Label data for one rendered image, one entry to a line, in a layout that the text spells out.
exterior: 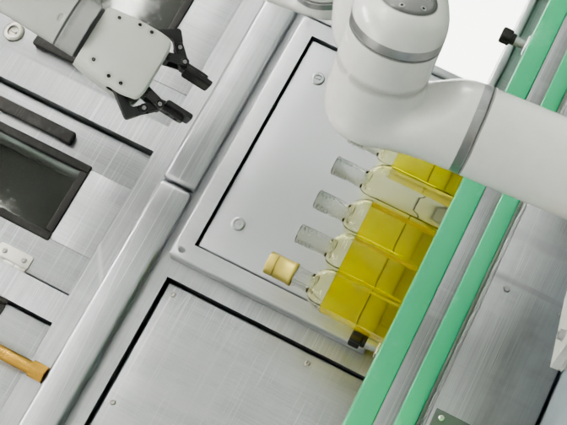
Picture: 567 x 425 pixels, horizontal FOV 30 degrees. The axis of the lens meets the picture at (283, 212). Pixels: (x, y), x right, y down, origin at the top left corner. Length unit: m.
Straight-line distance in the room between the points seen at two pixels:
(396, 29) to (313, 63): 0.78
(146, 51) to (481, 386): 0.61
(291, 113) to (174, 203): 0.24
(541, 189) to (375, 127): 0.17
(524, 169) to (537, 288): 0.37
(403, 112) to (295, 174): 0.66
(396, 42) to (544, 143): 0.18
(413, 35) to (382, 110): 0.09
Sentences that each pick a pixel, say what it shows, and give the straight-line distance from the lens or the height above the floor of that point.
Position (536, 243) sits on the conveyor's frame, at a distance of 1.41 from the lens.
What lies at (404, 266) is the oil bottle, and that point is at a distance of 1.50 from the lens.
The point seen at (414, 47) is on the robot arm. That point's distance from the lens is 1.00.
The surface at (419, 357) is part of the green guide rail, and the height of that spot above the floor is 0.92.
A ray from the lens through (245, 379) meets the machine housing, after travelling 1.65.
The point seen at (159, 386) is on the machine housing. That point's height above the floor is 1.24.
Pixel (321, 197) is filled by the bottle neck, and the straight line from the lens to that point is 1.53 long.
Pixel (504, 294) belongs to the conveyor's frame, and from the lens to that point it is 1.38.
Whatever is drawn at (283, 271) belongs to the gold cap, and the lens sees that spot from 1.50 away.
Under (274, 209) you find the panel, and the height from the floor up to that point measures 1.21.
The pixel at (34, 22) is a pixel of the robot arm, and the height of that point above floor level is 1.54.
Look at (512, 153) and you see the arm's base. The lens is 1.05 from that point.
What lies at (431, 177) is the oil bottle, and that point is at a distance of 1.55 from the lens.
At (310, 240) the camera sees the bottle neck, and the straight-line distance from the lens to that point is 1.52.
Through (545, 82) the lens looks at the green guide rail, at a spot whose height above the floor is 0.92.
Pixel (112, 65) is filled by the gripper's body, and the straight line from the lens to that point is 1.40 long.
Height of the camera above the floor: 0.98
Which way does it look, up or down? 7 degrees up
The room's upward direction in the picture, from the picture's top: 64 degrees counter-clockwise
